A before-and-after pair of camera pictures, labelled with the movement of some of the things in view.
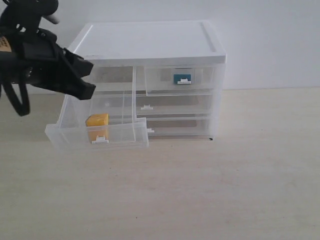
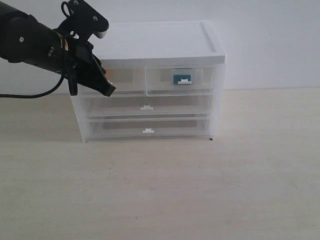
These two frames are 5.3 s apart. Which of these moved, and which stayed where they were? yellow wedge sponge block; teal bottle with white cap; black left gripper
Moved: black left gripper; yellow wedge sponge block
Stayed: teal bottle with white cap
